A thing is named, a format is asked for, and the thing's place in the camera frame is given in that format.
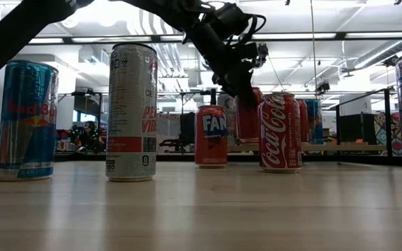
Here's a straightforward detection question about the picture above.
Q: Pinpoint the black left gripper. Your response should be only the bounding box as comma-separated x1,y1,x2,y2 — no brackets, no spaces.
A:
186,22,260,112

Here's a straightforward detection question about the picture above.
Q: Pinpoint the white Celsius can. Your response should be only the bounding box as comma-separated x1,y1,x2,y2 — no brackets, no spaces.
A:
217,93,239,146
105,42,158,183

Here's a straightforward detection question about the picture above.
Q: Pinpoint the red Fanta strawberry can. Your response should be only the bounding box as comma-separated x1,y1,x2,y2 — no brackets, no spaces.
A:
193,104,228,169
236,86,264,145

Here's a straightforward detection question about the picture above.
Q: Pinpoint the red Coca-Cola can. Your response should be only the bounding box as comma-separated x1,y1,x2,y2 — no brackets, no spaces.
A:
258,92,303,174

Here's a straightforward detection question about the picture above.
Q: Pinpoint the black partition panel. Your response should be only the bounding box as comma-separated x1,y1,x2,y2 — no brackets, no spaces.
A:
338,113,376,146

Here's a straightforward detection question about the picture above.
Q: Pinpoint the colourful poster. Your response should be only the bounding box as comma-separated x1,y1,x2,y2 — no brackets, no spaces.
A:
373,111,402,157

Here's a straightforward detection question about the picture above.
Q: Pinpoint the black monitor on stand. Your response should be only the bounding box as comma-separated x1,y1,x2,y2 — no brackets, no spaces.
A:
57,89,103,116

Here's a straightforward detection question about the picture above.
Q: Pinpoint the person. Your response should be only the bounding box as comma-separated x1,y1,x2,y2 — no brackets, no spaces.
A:
77,120,105,153

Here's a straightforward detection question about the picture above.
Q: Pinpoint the black ceiling camera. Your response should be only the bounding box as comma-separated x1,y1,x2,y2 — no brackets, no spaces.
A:
315,80,330,96

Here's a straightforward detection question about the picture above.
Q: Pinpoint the overhead frame beam with lights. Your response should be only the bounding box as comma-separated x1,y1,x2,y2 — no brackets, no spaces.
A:
26,31,402,45

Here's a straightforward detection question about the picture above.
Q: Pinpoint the black aluminium table frame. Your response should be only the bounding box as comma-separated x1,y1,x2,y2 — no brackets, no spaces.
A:
0,152,402,168

